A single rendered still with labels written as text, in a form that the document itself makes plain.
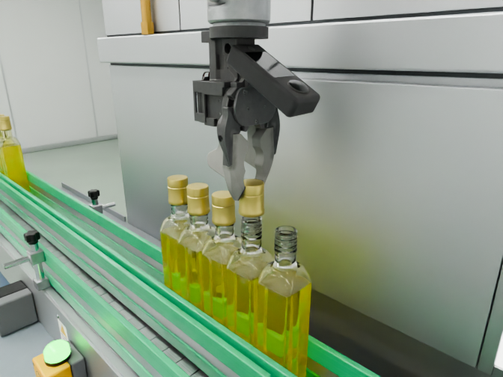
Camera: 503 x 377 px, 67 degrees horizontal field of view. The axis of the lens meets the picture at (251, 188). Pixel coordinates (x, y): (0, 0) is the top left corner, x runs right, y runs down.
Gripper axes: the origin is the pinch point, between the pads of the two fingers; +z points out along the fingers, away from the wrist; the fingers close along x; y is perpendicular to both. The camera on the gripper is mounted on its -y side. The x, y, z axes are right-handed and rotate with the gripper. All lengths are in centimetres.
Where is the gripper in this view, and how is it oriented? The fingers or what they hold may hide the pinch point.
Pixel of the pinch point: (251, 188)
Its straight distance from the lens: 51.1
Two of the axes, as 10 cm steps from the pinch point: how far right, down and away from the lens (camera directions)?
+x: -7.0, 2.3, -6.7
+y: -7.1, -2.3, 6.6
